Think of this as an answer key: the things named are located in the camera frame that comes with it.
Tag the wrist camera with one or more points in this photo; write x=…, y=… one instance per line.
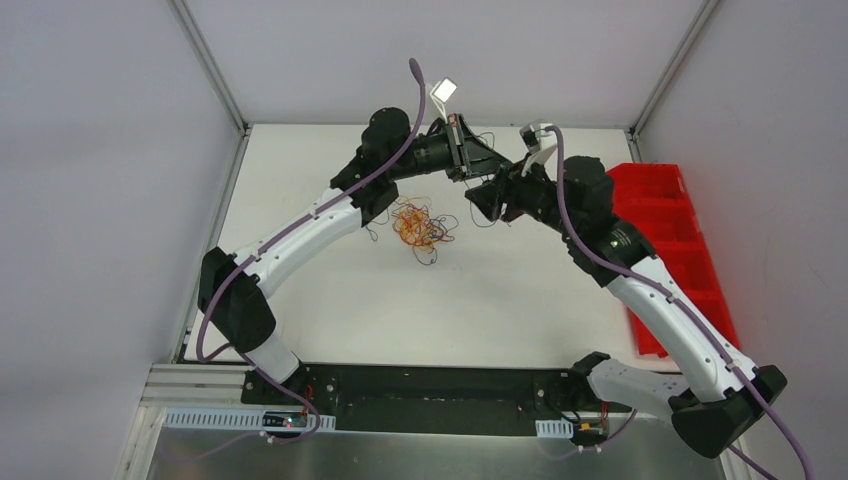
x=442, y=91
x=539, y=142

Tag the white cable duct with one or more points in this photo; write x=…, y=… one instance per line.
x=555, y=429
x=277, y=421

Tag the left white cable duct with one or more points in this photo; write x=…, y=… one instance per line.
x=277, y=421

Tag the right white cable duct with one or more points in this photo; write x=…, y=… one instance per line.
x=555, y=429

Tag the red plastic bin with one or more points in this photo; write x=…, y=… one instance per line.
x=654, y=198

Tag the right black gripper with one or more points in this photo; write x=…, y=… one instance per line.
x=502, y=196

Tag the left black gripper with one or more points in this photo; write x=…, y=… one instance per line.
x=457, y=153

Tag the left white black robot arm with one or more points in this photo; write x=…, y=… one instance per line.
x=235, y=287

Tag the aluminium frame rail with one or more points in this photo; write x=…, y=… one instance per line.
x=192, y=385

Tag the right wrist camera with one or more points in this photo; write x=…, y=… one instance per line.
x=539, y=142

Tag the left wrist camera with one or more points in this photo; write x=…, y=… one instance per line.
x=442, y=91

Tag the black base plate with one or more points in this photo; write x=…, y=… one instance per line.
x=430, y=400

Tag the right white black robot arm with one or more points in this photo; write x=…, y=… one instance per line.
x=720, y=392

